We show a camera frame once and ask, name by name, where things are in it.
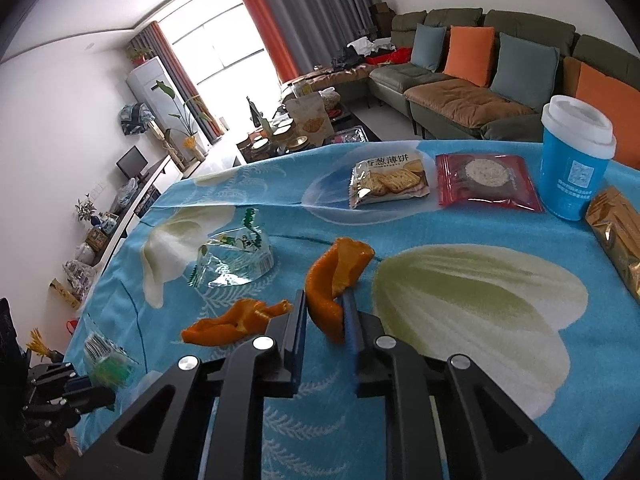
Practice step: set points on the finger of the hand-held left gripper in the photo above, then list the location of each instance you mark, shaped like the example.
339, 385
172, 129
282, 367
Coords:
55, 375
85, 400

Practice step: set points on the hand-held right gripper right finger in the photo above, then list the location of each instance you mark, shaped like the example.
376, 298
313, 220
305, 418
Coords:
354, 355

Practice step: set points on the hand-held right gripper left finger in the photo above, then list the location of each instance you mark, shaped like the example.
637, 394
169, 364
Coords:
301, 350

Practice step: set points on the small green printed wrapper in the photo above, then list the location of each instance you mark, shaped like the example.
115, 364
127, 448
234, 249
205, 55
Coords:
107, 365

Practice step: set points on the curled orange peel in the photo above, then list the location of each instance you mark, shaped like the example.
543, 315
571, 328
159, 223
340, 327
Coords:
325, 285

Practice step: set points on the dark vase with yellow flowers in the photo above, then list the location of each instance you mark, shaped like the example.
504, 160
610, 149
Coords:
37, 345

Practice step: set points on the orange plastic basket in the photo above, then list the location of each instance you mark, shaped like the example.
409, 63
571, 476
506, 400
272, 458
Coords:
71, 327

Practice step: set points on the gold patterned box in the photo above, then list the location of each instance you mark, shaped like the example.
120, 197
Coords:
65, 292

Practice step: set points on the flat orange peel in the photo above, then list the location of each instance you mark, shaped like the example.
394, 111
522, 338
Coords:
225, 327

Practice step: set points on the clear bag with glassware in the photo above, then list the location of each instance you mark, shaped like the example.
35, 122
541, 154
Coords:
80, 271

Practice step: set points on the clear wrapper with green print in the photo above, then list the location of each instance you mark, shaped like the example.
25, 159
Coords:
235, 260

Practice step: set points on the white ceramic jar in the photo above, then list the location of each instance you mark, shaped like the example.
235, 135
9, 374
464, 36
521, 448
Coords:
86, 253

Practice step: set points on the brown decorated box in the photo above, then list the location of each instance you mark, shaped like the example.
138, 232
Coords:
96, 238

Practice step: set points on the small potted tree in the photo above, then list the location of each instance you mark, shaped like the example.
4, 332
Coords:
86, 210

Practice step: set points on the cracker packet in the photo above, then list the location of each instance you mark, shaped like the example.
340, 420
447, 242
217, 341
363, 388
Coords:
390, 182

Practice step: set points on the blue floral tablecloth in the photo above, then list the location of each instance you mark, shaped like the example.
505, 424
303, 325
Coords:
500, 230

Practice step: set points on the clear plastic bag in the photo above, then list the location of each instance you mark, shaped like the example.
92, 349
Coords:
125, 194

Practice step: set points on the red snack packet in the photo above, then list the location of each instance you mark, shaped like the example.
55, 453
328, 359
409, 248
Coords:
480, 180

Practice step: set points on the white tv cabinet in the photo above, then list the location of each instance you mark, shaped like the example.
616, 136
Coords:
167, 175

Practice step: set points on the black monitor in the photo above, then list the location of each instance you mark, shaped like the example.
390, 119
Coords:
131, 162

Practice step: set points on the blue patterned bag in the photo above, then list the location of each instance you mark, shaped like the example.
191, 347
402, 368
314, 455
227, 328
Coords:
134, 119

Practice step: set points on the brown seat pad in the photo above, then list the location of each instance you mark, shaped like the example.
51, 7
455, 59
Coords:
465, 102

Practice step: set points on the blue cup with white lid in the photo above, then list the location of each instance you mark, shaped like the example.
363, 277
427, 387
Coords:
570, 175

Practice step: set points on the gold foil packet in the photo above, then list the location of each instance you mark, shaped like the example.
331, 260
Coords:
620, 230

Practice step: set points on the tall potted plant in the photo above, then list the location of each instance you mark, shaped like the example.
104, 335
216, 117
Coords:
165, 89

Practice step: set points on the white standing air conditioner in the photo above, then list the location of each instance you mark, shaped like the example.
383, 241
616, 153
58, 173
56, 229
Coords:
150, 80

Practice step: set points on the pile of clothes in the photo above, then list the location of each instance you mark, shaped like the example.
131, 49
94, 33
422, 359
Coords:
370, 50

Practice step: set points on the striped curtain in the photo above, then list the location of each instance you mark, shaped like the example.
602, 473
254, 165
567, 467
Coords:
175, 70

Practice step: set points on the large window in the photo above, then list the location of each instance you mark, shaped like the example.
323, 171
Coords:
220, 45

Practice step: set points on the small grey-blue cushion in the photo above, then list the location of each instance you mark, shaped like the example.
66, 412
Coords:
429, 45

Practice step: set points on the orange cushion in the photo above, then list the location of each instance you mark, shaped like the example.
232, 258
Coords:
467, 55
605, 90

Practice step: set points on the orange curtain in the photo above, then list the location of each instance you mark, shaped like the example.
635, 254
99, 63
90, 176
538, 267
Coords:
265, 25

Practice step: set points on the large grey-blue cushion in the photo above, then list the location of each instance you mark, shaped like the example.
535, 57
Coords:
525, 67

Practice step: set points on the grey curtain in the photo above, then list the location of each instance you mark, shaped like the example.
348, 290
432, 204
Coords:
325, 10

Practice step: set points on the green sectional sofa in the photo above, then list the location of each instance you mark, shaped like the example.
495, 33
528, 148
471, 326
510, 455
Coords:
430, 17

